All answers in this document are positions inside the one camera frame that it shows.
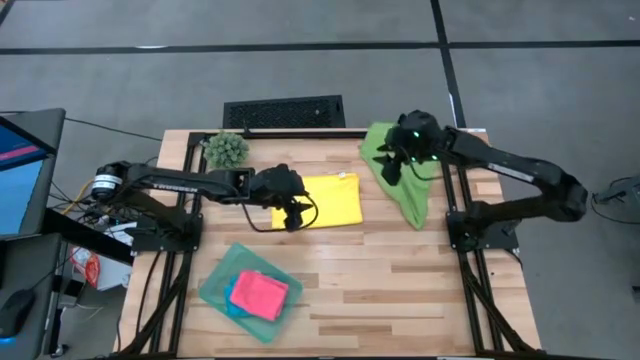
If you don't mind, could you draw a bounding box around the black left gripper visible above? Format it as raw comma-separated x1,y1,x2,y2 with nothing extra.
249,163,314,233

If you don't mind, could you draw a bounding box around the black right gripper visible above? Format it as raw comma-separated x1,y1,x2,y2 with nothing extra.
373,109,444,186

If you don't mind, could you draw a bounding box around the yellow microfiber towel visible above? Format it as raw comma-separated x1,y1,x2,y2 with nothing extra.
271,172,365,231

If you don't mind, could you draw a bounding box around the green microfiber towel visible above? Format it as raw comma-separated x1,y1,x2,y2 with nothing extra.
359,121,446,232

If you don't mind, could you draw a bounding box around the pink microfiber towel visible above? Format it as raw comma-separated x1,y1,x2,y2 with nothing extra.
229,270,290,323

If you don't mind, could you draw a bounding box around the translucent teal plastic bin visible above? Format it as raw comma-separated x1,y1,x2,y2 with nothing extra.
198,242,305,345

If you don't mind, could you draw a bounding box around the green spiky artificial plant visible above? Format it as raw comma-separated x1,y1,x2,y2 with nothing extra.
202,129,250,170

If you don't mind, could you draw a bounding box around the black floor vent grille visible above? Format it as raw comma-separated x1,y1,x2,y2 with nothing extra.
222,94,347,130

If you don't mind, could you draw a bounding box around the red and white bag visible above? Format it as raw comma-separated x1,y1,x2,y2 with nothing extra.
69,247,133,292

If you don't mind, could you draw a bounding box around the dark office desk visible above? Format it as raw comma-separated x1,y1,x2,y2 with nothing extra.
0,207,134,360

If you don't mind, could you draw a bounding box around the computer monitor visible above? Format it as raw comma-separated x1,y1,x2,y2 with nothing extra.
0,107,67,241

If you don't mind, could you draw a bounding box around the black computer mouse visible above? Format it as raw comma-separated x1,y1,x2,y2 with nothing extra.
0,288,37,339

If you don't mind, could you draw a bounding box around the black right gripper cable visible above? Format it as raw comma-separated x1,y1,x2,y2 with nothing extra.
407,149,444,183

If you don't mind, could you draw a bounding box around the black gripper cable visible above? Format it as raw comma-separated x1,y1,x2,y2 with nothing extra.
242,194,320,235
407,149,444,183

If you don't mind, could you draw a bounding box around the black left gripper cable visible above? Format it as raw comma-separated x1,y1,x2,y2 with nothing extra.
242,194,320,235

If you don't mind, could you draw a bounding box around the yellow floor cable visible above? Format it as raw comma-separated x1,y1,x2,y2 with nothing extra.
62,177,97,217

